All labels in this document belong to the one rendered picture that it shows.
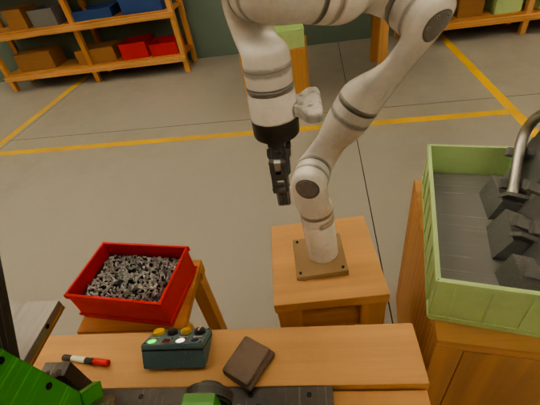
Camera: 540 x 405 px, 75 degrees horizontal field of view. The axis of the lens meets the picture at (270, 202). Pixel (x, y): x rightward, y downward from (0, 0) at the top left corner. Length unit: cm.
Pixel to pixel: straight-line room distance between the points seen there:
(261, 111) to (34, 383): 53
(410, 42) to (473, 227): 73
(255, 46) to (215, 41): 556
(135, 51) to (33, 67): 175
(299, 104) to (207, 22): 551
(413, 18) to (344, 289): 68
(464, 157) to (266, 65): 105
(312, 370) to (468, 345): 42
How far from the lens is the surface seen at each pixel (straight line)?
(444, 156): 142
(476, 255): 117
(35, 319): 87
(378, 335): 90
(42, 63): 679
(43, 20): 641
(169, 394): 91
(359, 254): 111
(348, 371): 86
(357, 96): 73
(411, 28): 67
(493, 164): 147
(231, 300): 211
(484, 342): 108
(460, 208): 131
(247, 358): 86
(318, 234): 97
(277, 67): 50
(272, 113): 52
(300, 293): 102
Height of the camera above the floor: 169
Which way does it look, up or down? 40 degrees down
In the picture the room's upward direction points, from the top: 10 degrees counter-clockwise
